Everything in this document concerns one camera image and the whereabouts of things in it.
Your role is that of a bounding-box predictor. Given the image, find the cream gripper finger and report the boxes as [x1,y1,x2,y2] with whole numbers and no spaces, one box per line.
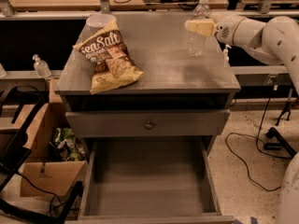
[185,19,217,37]

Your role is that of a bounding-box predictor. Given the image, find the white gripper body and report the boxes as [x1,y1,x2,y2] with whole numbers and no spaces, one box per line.
[212,14,245,46]

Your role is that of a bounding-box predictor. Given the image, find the clear plastic water bottle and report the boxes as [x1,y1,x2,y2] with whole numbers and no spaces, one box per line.
[188,0,210,57]

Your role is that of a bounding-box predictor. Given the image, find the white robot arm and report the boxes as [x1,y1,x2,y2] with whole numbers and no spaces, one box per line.
[185,15,299,224]

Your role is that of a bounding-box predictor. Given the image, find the right hand sanitizer bottle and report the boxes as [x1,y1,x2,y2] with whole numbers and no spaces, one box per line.
[223,44,231,67]

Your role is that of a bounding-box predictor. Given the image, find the hand sanitizer bottle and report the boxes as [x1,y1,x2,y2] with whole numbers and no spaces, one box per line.
[33,54,51,77]
[223,44,231,67]

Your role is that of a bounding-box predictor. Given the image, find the closed upper grey drawer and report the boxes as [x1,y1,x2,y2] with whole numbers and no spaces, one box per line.
[66,109,230,138]

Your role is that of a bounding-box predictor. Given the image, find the grey wooden drawer cabinet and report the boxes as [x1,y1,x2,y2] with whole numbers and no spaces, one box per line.
[54,10,241,224]

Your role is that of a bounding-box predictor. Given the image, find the open middle grey drawer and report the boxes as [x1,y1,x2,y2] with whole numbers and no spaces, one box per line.
[66,137,235,224]

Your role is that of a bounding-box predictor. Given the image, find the left hand sanitizer bottle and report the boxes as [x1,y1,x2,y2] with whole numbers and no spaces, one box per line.
[33,54,51,77]

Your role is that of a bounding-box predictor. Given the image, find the yellow sea salt chips bag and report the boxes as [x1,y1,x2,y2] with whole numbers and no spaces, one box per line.
[73,21,143,94]

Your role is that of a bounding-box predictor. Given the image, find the clear plastic cup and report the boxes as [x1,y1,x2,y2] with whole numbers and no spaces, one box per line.
[86,14,116,33]

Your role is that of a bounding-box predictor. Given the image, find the black stand leg right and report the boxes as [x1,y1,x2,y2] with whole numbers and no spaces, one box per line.
[263,127,296,158]

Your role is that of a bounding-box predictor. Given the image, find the snack bags in box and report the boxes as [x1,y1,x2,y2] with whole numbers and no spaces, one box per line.
[49,128,86,161]

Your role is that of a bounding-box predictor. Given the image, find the brown cardboard box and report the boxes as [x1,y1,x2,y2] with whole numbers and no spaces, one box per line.
[0,77,89,199]

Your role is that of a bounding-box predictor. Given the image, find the metal rail with posts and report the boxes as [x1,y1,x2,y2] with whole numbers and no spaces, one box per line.
[0,0,285,21]

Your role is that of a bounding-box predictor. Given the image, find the black floor cable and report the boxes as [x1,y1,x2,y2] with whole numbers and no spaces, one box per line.
[224,84,293,192]

